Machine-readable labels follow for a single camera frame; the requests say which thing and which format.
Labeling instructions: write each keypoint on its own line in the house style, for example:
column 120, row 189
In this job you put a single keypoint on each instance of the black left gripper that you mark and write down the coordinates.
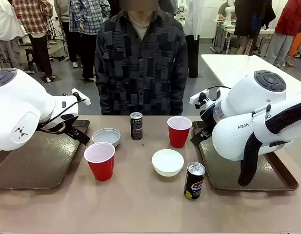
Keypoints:
column 67, row 126

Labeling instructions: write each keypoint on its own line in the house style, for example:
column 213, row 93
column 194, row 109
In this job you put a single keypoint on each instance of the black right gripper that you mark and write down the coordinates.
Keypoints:
column 208, row 120

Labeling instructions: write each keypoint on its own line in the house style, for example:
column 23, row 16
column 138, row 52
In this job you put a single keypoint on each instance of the red plastic cup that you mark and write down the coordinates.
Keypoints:
column 100, row 163
column 179, row 134

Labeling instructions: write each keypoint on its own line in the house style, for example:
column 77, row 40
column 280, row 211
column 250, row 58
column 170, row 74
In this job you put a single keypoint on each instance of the pale bluish white bowl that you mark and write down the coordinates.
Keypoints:
column 106, row 137

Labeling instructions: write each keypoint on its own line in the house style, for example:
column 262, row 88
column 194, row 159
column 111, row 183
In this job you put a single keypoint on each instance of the black Pepsi can green lime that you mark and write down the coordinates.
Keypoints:
column 194, row 182

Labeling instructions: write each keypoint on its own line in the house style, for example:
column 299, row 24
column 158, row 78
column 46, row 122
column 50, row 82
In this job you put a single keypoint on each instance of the slim black Pepsi can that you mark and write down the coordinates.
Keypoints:
column 136, row 128

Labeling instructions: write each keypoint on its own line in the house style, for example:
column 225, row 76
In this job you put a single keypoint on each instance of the person's right forearm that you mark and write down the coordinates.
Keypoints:
column 102, row 97

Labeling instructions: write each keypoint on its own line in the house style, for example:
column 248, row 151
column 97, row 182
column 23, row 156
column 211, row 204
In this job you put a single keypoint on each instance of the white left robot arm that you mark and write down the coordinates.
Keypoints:
column 18, row 109

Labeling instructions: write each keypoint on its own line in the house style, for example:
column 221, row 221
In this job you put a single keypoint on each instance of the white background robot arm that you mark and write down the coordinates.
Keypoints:
column 229, row 12

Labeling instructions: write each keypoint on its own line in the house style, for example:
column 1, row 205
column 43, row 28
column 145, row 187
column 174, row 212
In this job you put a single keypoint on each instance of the person's left forearm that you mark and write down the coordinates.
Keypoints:
column 178, row 97

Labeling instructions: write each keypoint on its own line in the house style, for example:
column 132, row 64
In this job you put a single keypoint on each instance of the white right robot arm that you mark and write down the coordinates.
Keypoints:
column 238, row 136

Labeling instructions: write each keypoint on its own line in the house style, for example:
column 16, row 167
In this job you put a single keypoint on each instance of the brown plastic tray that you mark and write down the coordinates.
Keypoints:
column 43, row 158
column 226, row 170

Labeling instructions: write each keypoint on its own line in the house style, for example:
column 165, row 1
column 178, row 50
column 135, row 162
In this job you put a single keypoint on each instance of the white side table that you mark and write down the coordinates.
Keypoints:
column 238, row 65

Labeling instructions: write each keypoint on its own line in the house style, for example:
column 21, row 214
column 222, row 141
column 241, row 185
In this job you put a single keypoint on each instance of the black stool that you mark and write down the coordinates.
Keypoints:
column 30, row 57

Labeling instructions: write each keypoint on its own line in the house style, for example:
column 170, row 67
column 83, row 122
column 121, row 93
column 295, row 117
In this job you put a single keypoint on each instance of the person in patchwork shirt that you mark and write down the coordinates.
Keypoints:
column 140, row 68

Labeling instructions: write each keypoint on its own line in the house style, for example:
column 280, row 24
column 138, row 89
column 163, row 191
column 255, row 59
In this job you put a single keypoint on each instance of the black tripod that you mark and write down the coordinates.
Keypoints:
column 55, row 36

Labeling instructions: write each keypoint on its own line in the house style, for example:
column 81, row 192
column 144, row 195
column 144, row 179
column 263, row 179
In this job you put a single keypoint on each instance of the bystander in grey top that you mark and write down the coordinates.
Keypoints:
column 65, row 24

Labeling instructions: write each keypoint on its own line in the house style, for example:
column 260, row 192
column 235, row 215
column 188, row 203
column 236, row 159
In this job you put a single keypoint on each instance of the white background work table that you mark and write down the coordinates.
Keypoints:
column 228, row 34

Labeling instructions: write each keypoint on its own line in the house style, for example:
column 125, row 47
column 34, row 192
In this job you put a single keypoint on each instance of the bystander in white coat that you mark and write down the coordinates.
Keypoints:
column 193, row 29

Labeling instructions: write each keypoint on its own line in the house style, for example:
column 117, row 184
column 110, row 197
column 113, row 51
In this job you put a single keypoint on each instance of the bystander in blue plaid shirt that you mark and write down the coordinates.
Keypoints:
column 88, row 22

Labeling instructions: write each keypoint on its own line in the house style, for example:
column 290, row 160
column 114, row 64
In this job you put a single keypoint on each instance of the bystander in red plaid shirt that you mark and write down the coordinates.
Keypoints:
column 35, row 24

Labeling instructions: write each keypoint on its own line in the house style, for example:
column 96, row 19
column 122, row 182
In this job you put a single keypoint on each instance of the bystander in white shirt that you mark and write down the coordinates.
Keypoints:
column 5, row 29

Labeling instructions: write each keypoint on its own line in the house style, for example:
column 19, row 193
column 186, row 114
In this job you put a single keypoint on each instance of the bystander in black dress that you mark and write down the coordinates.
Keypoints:
column 247, row 22

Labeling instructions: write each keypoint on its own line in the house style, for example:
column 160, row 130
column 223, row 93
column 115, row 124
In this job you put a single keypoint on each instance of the bystander in orange trousers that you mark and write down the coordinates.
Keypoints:
column 296, row 45

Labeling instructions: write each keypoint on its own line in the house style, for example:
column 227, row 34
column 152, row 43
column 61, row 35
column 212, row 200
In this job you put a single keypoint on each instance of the bystander in red jacket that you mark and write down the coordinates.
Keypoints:
column 286, row 24

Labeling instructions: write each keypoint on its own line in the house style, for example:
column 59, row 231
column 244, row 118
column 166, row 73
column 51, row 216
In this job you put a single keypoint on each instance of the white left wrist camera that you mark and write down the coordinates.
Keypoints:
column 81, row 97

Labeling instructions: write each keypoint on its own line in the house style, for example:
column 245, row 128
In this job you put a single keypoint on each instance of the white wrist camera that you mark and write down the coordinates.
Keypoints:
column 81, row 97
column 197, row 97

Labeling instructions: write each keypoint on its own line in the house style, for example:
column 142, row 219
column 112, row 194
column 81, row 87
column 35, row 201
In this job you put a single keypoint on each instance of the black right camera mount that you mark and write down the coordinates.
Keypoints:
column 206, row 103

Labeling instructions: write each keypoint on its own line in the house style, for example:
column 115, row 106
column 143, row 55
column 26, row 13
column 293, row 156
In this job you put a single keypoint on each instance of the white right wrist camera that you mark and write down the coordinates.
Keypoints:
column 197, row 97

